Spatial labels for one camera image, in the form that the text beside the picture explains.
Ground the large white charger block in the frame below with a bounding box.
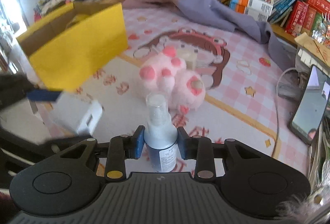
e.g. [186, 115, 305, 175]
[50, 92, 103, 135]

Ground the blue spray bottle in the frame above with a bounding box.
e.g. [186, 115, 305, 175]
[144, 92, 178, 173]

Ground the pink plush paw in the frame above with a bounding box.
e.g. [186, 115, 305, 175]
[139, 45, 206, 115]

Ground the yellow cardboard box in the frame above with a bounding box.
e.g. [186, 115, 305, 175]
[17, 2, 128, 91]

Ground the pink cartoon table mat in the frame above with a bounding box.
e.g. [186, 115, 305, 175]
[64, 8, 308, 173]

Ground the black smartphone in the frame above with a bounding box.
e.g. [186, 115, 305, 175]
[289, 65, 329, 145]

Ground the purple cloth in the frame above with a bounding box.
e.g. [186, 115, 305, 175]
[123, 0, 295, 70]

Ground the orange white carton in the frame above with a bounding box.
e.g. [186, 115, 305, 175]
[229, 0, 273, 22]

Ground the red dictionary book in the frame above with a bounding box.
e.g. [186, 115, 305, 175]
[285, 0, 308, 37]

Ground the white cable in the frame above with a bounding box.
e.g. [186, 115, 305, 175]
[270, 67, 297, 160]

